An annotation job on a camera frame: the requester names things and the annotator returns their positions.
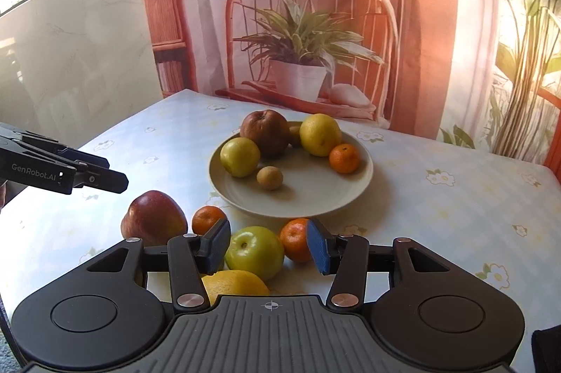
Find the large yellow citrus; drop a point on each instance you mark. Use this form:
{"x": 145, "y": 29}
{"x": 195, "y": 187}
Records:
{"x": 320, "y": 134}

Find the printed backdrop cloth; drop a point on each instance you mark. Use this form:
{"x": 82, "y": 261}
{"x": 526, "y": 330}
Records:
{"x": 438, "y": 26}

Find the floral checked tablecloth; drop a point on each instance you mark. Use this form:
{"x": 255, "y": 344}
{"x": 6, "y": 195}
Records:
{"x": 438, "y": 215}

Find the red apple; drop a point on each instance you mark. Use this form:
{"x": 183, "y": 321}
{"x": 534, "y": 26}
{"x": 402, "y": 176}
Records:
{"x": 153, "y": 219}

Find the dark cloth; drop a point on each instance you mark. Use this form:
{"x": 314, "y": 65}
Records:
{"x": 548, "y": 351}

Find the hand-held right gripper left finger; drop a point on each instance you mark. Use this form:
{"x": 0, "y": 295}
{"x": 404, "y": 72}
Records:
{"x": 219, "y": 243}

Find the yellow-green round fruit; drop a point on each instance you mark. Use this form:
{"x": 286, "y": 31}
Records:
{"x": 239, "y": 156}

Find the yellow lemon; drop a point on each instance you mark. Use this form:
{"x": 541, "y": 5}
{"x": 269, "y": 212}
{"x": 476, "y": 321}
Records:
{"x": 234, "y": 285}

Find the small brown round fruit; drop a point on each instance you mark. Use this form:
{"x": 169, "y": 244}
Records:
{"x": 269, "y": 178}

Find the tangerine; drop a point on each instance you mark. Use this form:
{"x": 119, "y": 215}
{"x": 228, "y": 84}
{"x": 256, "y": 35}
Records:
{"x": 294, "y": 240}
{"x": 345, "y": 158}
{"x": 208, "y": 219}

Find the brown russet apple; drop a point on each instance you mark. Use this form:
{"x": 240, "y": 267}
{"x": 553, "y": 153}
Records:
{"x": 265, "y": 131}

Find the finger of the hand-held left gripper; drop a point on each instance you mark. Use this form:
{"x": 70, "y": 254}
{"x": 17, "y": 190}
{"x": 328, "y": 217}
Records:
{"x": 83, "y": 157}
{"x": 103, "y": 181}

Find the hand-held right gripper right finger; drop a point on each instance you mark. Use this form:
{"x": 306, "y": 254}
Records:
{"x": 317, "y": 250}

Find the cream ceramic plate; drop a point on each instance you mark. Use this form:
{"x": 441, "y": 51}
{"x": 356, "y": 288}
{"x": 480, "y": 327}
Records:
{"x": 315, "y": 188}

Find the green apple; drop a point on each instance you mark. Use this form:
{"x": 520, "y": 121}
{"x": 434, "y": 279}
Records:
{"x": 254, "y": 252}

